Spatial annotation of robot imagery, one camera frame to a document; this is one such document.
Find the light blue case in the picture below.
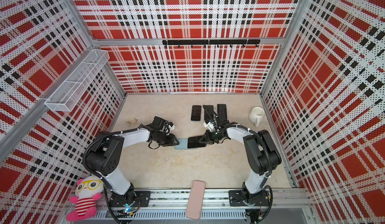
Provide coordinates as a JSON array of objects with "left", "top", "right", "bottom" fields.
[{"left": 174, "top": 137, "right": 197, "bottom": 150}]

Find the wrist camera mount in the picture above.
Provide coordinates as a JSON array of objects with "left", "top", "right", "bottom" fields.
[
  {"left": 167, "top": 122, "right": 175, "bottom": 132},
  {"left": 203, "top": 121, "right": 216, "bottom": 132}
]

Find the aluminium front rail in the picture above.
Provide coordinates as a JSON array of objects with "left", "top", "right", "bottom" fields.
[{"left": 81, "top": 188, "right": 318, "bottom": 224}]

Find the pink phone case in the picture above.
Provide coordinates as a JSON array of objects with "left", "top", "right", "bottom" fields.
[{"left": 185, "top": 180, "right": 206, "bottom": 220}]

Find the black hook rail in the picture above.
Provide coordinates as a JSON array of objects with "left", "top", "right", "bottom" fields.
[{"left": 162, "top": 39, "right": 261, "bottom": 47}]

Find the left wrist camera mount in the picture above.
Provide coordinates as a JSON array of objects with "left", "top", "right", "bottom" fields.
[{"left": 167, "top": 122, "right": 175, "bottom": 132}]

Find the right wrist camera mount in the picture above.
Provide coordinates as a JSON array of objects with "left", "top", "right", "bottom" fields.
[{"left": 203, "top": 121, "right": 216, "bottom": 132}]

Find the pink plush toy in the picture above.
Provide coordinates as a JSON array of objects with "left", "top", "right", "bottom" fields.
[{"left": 66, "top": 175, "right": 104, "bottom": 222}]

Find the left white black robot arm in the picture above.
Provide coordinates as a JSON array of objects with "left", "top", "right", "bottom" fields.
[{"left": 82, "top": 117, "right": 179, "bottom": 206}]

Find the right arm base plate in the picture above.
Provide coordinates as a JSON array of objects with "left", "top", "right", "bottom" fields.
[{"left": 229, "top": 190, "right": 270, "bottom": 207}]

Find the white wire mesh basket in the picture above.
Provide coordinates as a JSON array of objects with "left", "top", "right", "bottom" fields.
[{"left": 45, "top": 49, "right": 109, "bottom": 112}]

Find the black phone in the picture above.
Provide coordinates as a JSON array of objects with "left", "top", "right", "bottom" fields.
[
  {"left": 217, "top": 104, "right": 228, "bottom": 123},
  {"left": 190, "top": 105, "right": 202, "bottom": 122},
  {"left": 187, "top": 136, "right": 207, "bottom": 149},
  {"left": 203, "top": 105, "right": 215, "bottom": 122}
]

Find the white ceramic mug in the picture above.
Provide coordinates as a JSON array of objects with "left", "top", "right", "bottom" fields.
[{"left": 249, "top": 107, "right": 265, "bottom": 127}]

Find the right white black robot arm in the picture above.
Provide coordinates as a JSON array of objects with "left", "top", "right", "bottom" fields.
[{"left": 199, "top": 105, "right": 282, "bottom": 206}]

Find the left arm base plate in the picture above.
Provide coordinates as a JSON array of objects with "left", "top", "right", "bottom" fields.
[{"left": 108, "top": 190, "right": 151, "bottom": 208}]

